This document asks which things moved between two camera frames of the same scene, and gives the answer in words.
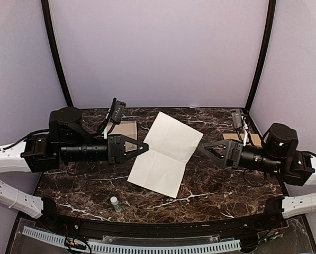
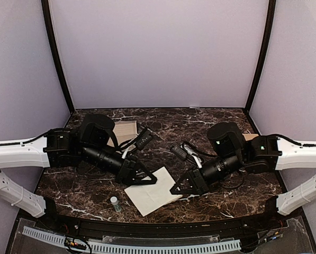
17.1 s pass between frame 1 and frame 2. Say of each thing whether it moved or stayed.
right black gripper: moved
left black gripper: moved
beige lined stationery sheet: stayed
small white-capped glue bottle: stayed
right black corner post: stayed
